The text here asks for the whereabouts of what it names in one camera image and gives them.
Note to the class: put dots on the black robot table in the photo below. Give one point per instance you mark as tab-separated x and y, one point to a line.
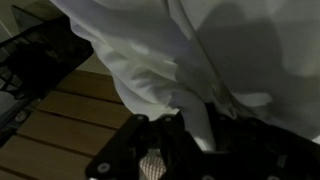
43	56

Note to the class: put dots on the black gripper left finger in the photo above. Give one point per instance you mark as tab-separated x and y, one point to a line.
156	146

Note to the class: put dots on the wooden dresser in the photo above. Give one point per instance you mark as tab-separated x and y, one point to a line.
66	126

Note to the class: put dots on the white duvet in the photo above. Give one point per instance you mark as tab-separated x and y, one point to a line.
200	56

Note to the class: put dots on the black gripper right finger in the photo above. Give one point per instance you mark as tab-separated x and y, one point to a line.
266	150

